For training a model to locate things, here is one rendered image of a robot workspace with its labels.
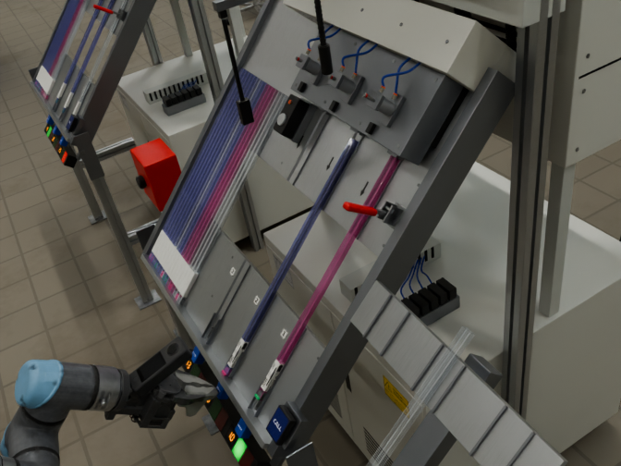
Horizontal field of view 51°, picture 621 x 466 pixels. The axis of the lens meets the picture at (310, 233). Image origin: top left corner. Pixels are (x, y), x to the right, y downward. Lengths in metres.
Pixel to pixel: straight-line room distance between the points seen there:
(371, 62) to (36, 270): 2.25
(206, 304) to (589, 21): 0.88
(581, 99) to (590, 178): 1.87
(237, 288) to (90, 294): 1.57
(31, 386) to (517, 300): 0.84
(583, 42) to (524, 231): 0.31
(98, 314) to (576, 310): 1.83
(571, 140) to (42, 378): 0.94
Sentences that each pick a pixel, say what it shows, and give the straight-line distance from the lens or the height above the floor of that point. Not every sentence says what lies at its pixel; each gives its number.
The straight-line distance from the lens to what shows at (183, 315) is 1.41.
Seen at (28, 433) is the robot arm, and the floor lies 0.86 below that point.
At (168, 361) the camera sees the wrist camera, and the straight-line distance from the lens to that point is 1.17.
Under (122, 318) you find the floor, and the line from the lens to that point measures 2.63.
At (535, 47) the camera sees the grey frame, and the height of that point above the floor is 1.27.
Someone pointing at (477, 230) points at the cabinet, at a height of 0.62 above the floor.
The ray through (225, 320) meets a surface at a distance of 1.31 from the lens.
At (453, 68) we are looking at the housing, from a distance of 0.96.
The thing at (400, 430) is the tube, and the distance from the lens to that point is 0.82.
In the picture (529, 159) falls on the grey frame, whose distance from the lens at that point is 1.06.
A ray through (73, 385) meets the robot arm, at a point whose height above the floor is 0.90.
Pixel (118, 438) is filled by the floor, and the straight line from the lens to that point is 2.24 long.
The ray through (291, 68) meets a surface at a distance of 1.37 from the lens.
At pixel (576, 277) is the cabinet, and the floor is 0.62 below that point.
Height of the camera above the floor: 1.65
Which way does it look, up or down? 37 degrees down
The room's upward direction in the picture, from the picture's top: 11 degrees counter-clockwise
